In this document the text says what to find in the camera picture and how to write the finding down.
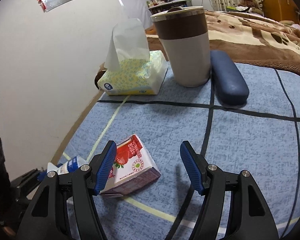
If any white yogurt cup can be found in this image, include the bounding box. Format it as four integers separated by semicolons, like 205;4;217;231
47;156;87;175

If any strawberry milk carton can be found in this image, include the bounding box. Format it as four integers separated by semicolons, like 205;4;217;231
100;134;161;197

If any navy glasses case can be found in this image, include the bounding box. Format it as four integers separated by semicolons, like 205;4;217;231
210;50;249;106

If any yellow tissue pack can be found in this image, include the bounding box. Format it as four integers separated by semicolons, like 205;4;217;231
95;18;168;95

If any red hanging ornament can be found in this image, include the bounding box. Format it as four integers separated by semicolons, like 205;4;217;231
37;0;46;12

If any brown paw print blanket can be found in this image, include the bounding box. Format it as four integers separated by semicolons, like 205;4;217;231
145;11;300;75

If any beige brown travel mug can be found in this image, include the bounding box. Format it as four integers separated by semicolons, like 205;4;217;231
151;6;211;87

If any cluttered desk shelf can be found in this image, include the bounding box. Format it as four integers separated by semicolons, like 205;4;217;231
148;0;192;15

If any orange wooden wardrobe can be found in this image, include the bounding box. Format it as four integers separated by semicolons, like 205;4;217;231
263;0;300;23

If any teddy bear with santa hat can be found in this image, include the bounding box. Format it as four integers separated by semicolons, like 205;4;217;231
238;0;263;16

